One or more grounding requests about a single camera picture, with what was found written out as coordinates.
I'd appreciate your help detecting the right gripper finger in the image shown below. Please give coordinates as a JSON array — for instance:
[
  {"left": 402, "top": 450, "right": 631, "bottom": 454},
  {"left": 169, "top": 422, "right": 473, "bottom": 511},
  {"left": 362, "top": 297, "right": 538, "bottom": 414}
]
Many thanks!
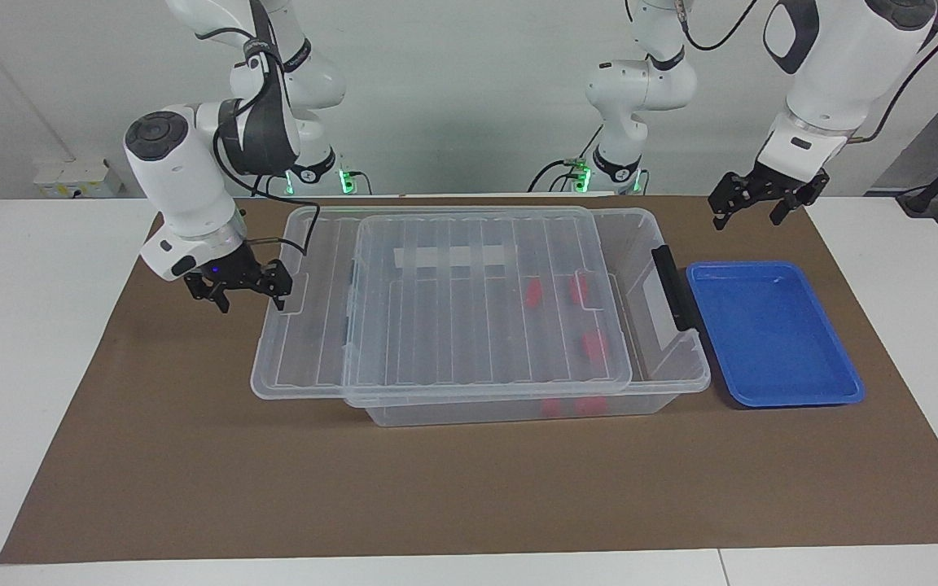
[
  {"left": 186, "top": 275, "right": 230, "bottom": 314},
  {"left": 253, "top": 260, "right": 292, "bottom": 310}
]

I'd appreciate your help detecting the blue plastic tray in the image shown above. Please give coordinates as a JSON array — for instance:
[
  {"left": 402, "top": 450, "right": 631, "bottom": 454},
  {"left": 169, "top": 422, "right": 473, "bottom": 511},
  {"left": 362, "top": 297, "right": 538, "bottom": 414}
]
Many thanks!
[{"left": 685, "top": 260, "right": 866, "bottom": 408}]

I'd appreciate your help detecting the clear plastic storage box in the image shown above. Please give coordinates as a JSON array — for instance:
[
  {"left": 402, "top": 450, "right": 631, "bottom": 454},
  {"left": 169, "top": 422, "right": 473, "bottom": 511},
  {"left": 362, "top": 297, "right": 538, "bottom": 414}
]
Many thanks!
[{"left": 343, "top": 208, "right": 712, "bottom": 428}]

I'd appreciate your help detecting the black box handle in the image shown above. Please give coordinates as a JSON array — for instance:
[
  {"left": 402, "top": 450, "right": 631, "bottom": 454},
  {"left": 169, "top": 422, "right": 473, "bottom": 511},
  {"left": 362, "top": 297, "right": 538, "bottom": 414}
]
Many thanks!
[{"left": 651, "top": 244, "right": 702, "bottom": 332}]

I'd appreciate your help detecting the clear ribbed plastic lid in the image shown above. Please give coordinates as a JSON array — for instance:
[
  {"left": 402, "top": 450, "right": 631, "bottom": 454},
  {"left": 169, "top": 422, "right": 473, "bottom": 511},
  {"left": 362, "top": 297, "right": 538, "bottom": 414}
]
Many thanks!
[{"left": 251, "top": 205, "right": 633, "bottom": 408}]

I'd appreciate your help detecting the brown table mat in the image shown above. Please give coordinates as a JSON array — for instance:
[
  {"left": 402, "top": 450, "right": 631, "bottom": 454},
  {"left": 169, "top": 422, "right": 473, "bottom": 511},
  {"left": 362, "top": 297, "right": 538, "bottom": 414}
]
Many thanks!
[{"left": 0, "top": 194, "right": 938, "bottom": 565}]

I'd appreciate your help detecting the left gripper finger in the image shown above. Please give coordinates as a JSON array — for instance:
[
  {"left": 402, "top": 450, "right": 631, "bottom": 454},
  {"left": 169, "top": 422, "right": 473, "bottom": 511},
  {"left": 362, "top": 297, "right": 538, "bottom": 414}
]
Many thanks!
[
  {"left": 708, "top": 171, "right": 756, "bottom": 230},
  {"left": 770, "top": 187, "right": 816, "bottom": 225}
]

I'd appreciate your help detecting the black left arm gripper cable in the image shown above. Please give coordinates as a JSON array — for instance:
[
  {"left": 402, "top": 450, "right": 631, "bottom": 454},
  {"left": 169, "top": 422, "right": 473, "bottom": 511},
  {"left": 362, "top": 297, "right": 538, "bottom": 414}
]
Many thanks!
[{"left": 677, "top": 0, "right": 938, "bottom": 143}]

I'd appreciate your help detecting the black arm gripper cable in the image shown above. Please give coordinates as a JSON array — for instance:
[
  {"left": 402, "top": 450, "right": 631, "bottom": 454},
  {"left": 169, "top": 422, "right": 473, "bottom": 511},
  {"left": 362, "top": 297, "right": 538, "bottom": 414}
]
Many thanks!
[
  {"left": 213, "top": 0, "right": 322, "bottom": 257},
  {"left": 677, "top": 0, "right": 938, "bottom": 143}
]

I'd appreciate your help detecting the black right arm gripper cable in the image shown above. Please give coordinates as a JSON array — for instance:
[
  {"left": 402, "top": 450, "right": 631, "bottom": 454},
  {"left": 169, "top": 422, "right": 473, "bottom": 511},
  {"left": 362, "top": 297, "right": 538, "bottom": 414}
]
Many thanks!
[{"left": 213, "top": 0, "right": 322, "bottom": 257}]

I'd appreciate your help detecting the white wall socket box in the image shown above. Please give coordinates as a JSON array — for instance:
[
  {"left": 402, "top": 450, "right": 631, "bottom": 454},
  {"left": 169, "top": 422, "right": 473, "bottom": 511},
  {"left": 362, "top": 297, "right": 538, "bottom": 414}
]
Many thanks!
[{"left": 33, "top": 159, "right": 124, "bottom": 199}]

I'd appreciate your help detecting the black base cable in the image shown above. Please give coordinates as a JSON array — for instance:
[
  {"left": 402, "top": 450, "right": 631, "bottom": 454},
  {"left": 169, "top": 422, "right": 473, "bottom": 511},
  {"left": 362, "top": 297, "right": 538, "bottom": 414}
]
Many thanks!
[{"left": 528, "top": 159, "right": 576, "bottom": 194}]

